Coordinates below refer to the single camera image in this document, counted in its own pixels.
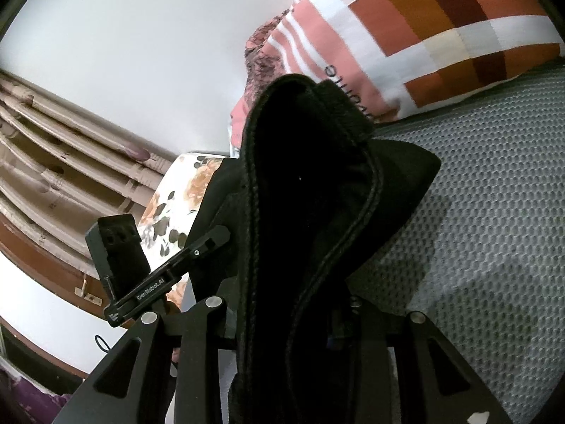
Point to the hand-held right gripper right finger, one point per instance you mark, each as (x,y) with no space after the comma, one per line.
(375,344)

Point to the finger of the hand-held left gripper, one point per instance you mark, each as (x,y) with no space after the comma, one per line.
(205,243)

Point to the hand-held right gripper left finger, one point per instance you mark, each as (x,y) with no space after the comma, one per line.
(198,340)

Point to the black pants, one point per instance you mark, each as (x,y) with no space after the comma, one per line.
(309,185)

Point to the small metal latch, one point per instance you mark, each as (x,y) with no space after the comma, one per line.
(86,291)

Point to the floral bed sheet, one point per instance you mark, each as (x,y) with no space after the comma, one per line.
(176,194)

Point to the brown wooden board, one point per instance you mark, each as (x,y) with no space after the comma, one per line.
(44,265)

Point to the beige patterned curtain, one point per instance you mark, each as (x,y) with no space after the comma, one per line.
(66,163)

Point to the purple cloth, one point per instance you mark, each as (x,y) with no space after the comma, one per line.
(31,402)

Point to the grey mesh mattress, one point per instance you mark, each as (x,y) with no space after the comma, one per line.
(485,185)

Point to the checked red white pillow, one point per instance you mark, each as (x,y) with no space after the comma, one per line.
(397,31)

